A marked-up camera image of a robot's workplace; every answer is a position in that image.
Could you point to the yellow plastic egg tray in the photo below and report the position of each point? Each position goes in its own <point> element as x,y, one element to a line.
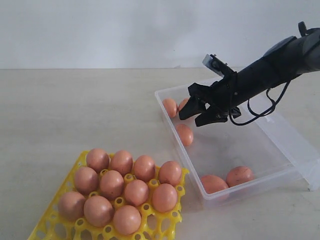
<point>52,226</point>

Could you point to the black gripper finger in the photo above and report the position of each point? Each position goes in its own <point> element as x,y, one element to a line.
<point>193,107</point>
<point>210,116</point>

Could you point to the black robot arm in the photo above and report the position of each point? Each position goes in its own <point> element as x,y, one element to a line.
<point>284,62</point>

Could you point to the brown egg front corner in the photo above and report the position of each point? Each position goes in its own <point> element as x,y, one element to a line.
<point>212,183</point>

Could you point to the brown egg tray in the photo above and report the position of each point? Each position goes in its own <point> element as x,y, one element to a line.
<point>170,173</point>
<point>97,159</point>
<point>122,161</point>
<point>144,168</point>

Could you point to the brown egg cluster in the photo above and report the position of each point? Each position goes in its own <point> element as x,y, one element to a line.
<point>185,134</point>
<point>136,192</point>
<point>112,185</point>

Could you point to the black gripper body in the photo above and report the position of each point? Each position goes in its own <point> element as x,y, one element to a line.
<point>218,94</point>

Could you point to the clear plastic container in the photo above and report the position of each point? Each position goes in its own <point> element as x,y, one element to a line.
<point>274,150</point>

